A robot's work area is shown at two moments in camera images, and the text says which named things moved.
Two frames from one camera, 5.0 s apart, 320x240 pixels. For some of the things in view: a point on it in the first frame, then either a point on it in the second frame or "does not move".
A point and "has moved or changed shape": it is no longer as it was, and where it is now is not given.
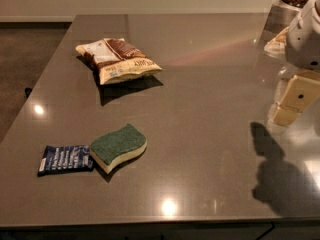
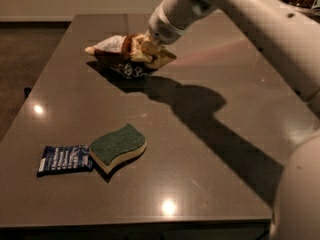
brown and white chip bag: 117,58 has moved or changed shape
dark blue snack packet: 65,159 does not move
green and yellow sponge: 110,150 does not move
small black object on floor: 28,91 does not move
